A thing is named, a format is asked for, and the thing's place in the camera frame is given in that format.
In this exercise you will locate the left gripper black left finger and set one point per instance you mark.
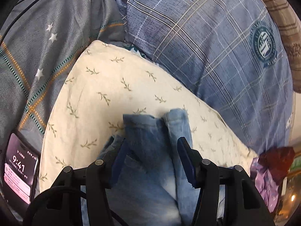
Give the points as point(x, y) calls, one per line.
point(89, 183)

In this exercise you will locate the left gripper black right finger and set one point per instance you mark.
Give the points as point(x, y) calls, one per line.
point(227, 195)

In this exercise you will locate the blue denim pants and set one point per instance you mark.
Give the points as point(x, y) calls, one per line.
point(152, 188)

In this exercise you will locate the purple floral cloth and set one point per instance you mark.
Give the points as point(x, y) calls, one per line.
point(266, 177)

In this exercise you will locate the dark red cloth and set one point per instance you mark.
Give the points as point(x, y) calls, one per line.
point(278, 162)

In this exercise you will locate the black smartphone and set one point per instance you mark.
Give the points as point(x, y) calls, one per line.
point(20, 170)

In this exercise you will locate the cream leaf-print pillow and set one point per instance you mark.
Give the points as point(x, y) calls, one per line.
point(108, 82)

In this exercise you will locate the blue plaid pillow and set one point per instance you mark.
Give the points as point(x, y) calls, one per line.
point(228, 53)

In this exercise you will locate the grey star-print blanket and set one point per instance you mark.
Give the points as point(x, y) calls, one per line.
point(41, 41)

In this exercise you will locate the brown striped pillow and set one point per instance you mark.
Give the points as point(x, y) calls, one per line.
point(288, 24)

